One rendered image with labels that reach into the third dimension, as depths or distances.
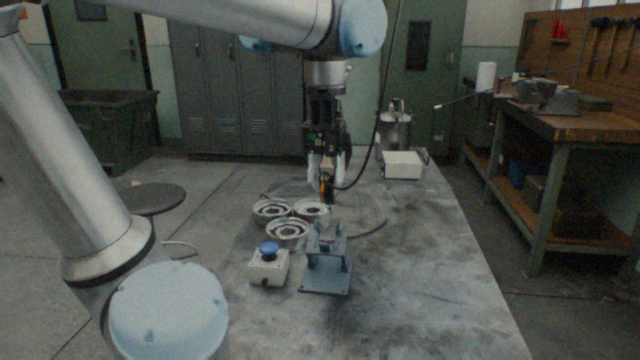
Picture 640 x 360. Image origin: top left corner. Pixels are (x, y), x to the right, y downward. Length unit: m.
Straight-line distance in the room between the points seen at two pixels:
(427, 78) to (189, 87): 2.23
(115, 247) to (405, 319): 0.50
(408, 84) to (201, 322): 3.47
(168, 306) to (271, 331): 0.31
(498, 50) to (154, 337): 4.04
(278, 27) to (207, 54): 3.46
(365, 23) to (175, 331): 0.39
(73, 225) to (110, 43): 4.45
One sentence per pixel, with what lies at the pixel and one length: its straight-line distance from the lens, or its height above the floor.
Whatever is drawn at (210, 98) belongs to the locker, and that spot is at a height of 0.65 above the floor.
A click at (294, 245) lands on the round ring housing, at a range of 0.92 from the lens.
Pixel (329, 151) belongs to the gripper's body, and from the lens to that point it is 0.67.
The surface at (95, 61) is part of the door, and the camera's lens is 5.05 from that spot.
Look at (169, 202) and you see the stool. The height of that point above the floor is 0.62.
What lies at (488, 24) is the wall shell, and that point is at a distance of 4.21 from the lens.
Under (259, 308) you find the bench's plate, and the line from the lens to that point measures 0.78.
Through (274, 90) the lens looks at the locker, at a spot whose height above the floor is 0.74.
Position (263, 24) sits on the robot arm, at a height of 1.30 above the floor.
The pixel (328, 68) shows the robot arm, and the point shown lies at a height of 1.23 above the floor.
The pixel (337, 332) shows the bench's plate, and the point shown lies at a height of 0.80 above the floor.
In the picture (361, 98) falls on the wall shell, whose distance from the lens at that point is 4.12.
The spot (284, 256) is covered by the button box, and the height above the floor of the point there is 0.85.
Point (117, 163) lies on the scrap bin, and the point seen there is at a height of 0.12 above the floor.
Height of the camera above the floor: 1.29
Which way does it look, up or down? 22 degrees down
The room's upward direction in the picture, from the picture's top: straight up
